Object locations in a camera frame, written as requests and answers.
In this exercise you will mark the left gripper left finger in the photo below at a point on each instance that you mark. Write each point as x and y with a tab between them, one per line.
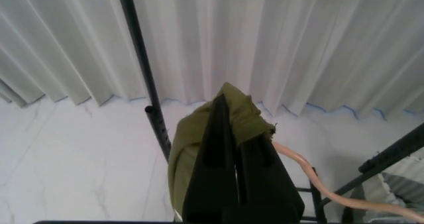
212	184

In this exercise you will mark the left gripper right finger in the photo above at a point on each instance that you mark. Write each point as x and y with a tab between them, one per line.
265	191

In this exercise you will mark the green long-sleeved shirt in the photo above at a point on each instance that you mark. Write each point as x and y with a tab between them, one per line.
189	151

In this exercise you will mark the pink clothes hanger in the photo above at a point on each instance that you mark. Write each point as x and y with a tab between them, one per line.
311	174

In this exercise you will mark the white laundry basket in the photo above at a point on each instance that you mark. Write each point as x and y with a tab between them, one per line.
407	184

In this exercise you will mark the black clothes rack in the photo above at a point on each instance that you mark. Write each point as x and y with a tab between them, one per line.
139	45

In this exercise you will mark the white curtain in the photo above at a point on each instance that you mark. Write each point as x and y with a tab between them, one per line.
265	35

